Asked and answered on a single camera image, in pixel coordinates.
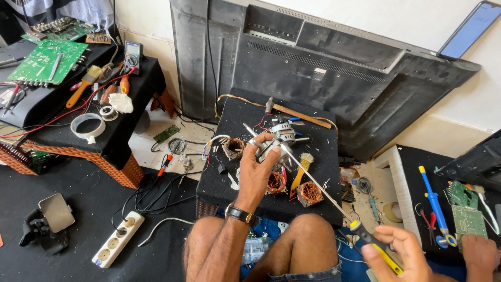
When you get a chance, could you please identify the person's left hand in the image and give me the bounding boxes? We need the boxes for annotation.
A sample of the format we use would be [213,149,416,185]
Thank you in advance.
[234,132,282,214]

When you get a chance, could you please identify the person's right hand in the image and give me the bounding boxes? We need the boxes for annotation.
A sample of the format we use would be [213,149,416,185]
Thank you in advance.
[361,225,436,282]

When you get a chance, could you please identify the silver motor housing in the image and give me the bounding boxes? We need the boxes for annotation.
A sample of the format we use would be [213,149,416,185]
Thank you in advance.
[255,133,299,174]

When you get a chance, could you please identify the long yellow-handled screwdriver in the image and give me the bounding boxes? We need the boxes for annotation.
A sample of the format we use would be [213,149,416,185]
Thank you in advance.
[279,144,404,275]

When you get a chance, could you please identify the black cloth covered wicker stool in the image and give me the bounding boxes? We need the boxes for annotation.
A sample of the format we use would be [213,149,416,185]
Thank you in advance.
[195,88,344,228]

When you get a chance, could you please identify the copper wound stator core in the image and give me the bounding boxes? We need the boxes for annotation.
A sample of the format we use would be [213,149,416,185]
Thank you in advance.
[222,137,246,161]

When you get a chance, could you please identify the black wristwatch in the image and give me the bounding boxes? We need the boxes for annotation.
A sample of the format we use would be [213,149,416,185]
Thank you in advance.
[225,203,260,227]

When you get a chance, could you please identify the steel motor shaft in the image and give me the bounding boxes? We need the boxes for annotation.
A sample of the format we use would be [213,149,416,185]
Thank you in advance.
[242,122,267,148]

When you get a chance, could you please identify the beige tape roll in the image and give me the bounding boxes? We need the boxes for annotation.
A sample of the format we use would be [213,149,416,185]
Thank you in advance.
[382,201,404,224]

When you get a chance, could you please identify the silver motor end cap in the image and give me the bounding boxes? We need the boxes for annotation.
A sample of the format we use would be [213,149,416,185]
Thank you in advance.
[270,121,311,143]

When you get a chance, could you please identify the blue desoldering pump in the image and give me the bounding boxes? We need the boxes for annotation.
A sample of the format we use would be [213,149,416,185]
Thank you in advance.
[417,165,458,248]

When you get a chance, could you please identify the pale green circuit board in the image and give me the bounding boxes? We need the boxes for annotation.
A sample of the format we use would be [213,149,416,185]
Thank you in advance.
[451,205,489,254]

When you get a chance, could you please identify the clear plastic bag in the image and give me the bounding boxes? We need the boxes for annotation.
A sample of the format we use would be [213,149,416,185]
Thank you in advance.
[240,234,275,268]

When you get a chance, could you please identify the black cloth covered bench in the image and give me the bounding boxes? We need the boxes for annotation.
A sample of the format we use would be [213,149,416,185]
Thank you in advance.
[373,144,501,275]

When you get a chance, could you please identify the round metal coil stand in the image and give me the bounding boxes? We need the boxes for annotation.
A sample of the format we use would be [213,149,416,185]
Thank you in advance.
[168,137,187,154]

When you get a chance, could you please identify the person's knee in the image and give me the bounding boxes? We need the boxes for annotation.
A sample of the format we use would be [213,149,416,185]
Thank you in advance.
[243,213,342,282]

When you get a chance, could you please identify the dark green circuit board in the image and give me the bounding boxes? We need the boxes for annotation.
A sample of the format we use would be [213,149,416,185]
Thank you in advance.
[446,180,479,210]

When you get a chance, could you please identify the denim shorts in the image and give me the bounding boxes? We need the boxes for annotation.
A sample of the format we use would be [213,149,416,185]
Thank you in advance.
[268,260,343,282]

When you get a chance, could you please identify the small green circuit board strip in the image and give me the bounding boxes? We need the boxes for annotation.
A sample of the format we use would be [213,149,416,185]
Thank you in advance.
[153,124,181,144]

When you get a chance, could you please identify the black device casing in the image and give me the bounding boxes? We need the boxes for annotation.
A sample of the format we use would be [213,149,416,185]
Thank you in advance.
[434,128,501,193]

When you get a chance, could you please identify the large black television back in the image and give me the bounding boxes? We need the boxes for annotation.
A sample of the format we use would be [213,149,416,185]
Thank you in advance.
[170,0,482,162]

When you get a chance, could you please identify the black cloth covered wicker table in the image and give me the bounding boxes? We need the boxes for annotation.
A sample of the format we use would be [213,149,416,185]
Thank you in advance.
[0,39,168,190]

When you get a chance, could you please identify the white power strip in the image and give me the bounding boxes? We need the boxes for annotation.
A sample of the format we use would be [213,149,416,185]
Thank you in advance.
[92,211,145,269]

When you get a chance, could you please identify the crumpled white tissue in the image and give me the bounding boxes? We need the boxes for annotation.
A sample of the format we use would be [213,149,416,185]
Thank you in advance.
[108,93,134,114]

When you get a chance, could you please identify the grey digital multimeter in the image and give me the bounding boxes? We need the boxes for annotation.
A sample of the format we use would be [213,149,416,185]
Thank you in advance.
[122,41,144,76]

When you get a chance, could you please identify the white tape roll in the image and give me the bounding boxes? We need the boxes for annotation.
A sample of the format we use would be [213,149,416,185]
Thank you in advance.
[70,113,106,145]

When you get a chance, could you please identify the black phone stand with plate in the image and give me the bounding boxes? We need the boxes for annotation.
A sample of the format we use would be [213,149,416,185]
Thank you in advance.
[19,193,76,255]

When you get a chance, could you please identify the small brown circuit board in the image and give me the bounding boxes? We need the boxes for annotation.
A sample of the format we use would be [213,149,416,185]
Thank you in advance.
[85,32,112,45]

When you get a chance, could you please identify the metal tweezers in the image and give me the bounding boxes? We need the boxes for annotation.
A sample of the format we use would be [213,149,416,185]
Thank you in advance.
[49,51,63,82]

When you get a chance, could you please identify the large green circuit board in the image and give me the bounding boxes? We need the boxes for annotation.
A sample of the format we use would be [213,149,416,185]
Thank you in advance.
[7,39,89,87]

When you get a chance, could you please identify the black smartphone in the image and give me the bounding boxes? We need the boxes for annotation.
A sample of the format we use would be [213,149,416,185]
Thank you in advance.
[436,0,501,62]

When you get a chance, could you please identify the green circuit board with connectors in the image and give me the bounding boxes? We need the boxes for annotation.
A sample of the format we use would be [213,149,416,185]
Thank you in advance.
[21,16,95,44]

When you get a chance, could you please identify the pale cloth garment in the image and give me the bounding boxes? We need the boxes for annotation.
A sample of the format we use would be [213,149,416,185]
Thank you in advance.
[0,0,115,33]

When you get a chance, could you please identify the red test probe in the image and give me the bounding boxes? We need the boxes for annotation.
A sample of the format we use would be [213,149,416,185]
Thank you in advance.
[2,84,21,118]

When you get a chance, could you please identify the copper wire coil bundle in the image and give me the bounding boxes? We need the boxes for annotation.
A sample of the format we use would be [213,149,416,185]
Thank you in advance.
[296,182,325,208]
[266,171,289,196]

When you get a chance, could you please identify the red-handled cutters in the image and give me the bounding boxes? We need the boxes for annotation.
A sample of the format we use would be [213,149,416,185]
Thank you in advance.
[420,209,437,246]

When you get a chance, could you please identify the yellow-handled small brush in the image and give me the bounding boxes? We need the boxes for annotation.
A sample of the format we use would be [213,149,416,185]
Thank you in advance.
[289,152,315,198]

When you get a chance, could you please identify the teal-handled soldering iron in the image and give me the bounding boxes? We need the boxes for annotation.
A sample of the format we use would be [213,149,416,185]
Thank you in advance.
[366,191,381,224]

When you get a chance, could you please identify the blue-handled pliers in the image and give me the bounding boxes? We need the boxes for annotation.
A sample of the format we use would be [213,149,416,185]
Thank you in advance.
[272,115,305,127]

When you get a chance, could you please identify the wooden-handled hammer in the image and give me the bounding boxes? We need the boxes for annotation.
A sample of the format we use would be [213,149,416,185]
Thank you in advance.
[265,97,333,129]

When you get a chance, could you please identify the orange-handled soldering iron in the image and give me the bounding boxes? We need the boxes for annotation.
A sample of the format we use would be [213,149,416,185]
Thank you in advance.
[157,154,174,177]

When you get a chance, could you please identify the white cable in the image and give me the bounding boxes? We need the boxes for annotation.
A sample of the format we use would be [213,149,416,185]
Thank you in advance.
[137,217,196,248]

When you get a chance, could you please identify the black cable tangle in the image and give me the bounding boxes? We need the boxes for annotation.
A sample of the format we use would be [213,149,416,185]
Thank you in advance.
[111,172,197,232]

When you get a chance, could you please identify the solder wire spool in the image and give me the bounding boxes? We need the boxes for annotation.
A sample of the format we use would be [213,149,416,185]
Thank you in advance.
[99,105,119,122]

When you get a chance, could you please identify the brown-handled screwdriver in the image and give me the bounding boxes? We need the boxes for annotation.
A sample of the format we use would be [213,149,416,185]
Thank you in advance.
[99,84,118,106]

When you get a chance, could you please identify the orange-handled paint brush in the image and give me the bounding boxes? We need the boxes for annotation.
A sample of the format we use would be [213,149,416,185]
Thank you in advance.
[65,65,103,109]

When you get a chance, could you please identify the red probe wire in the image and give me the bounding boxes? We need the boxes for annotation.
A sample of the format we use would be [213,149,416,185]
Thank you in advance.
[0,67,138,139]

